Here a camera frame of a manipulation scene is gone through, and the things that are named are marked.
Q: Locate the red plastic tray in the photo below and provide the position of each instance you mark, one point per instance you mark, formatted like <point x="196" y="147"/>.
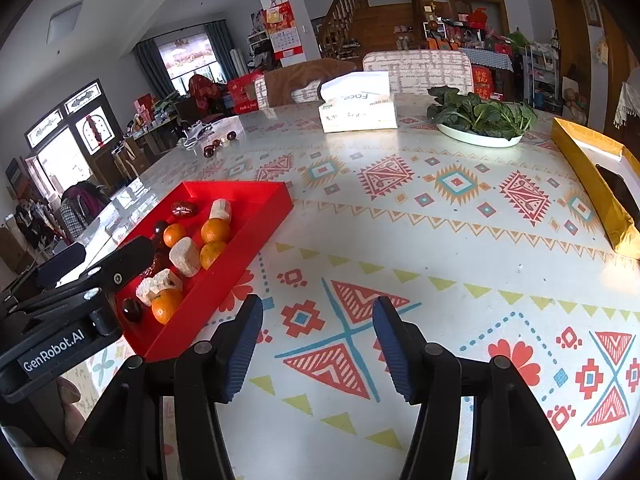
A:
<point x="250" y="215"/>

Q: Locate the square ceiling light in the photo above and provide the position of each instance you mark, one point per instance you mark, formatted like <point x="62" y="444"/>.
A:
<point x="64" y="21"/>

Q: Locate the yellow cardboard box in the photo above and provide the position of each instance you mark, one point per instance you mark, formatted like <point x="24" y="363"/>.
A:
<point x="595" y="180"/>

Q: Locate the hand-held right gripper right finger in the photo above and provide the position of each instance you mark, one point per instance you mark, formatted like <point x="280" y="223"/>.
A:
<point x="395" y="355"/>

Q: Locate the plaid clothing pile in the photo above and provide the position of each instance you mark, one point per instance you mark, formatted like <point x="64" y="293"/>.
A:
<point x="80" y="205"/>

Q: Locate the red cloth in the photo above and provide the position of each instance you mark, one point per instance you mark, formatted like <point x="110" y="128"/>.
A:
<point x="202" y="87"/>

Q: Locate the brown coat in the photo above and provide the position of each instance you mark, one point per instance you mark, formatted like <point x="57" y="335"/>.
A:
<point x="305" y="75"/>

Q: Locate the patterned tablecloth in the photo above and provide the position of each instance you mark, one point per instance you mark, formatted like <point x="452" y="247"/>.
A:
<point x="450" y="260"/>

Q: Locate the white tissue box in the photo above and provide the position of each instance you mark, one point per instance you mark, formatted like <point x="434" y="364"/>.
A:
<point x="357" y="110"/>

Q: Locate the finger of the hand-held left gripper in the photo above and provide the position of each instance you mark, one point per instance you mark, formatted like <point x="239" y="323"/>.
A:
<point x="62" y="265"/>
<point x="130" y="260"/>

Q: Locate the white oval plate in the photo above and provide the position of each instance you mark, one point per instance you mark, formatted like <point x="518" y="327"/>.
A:
<point x="480" y="141"/>

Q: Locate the wooden glass door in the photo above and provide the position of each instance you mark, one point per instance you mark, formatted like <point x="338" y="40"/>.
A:
<point x="70" y="130"/>

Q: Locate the wooden staircase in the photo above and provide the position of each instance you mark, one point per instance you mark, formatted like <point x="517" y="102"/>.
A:
<point x="360" y="15"/>

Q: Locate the blue checked cloth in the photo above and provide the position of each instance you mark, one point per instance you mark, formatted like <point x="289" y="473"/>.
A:
<point x="487" y="57"/>

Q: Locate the bright window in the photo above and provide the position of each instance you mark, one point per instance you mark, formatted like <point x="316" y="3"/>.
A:
<point x="192" y="60"/>

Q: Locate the white patterned chair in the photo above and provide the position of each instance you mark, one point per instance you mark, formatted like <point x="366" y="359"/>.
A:
<point x="261" y="92"/>
<point x="415" y="67"/>

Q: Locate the grey blue curtain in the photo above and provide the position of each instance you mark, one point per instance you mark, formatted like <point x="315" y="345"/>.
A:
<point x="147" y="67"/>
<point x="220" y="47"/>

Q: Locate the red wall calendar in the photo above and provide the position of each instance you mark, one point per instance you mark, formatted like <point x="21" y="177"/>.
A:
<point x="282" y="35"/>

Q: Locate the green spinach leaves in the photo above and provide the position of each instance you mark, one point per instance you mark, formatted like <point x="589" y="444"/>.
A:
<point x="480" y="110"/>

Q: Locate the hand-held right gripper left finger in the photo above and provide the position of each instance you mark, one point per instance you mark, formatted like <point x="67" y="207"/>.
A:
<point x="240" y="355"/>

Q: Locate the red gift box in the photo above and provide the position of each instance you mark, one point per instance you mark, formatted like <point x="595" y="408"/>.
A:
<point x="242" y="91"/>

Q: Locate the black flat object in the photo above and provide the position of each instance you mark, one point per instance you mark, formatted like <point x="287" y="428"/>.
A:
<point x="622" y="192"/>

